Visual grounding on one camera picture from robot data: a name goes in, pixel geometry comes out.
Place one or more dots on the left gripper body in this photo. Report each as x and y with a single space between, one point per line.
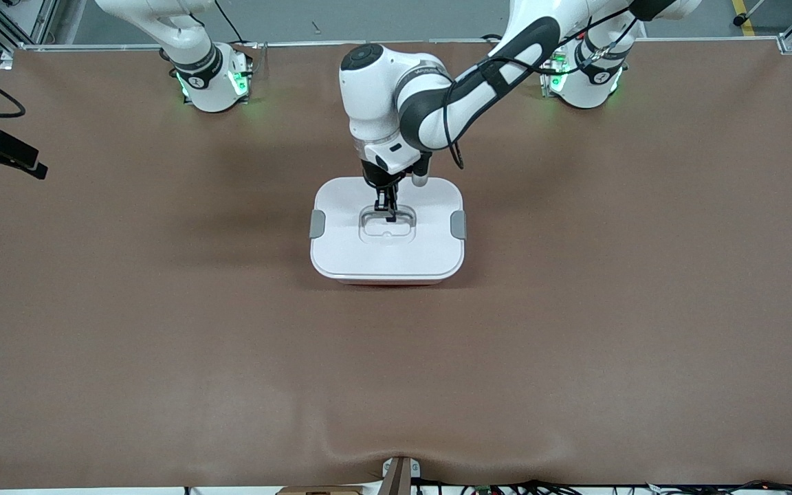
375 177

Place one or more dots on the white box lid grey clips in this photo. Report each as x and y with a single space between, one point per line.
389 261

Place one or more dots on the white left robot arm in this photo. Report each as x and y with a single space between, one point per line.
375 96

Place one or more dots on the cardboard box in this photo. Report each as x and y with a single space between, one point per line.
320 491

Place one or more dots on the brown table mat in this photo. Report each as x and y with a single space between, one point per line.
575 344

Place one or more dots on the black stand foot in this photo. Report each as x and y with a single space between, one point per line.
740 19

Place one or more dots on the aluminium frame post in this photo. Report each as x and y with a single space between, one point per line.
42 20

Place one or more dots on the aluminium table edge rail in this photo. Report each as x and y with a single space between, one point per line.
300 43

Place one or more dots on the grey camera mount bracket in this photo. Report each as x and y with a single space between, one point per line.
399 478

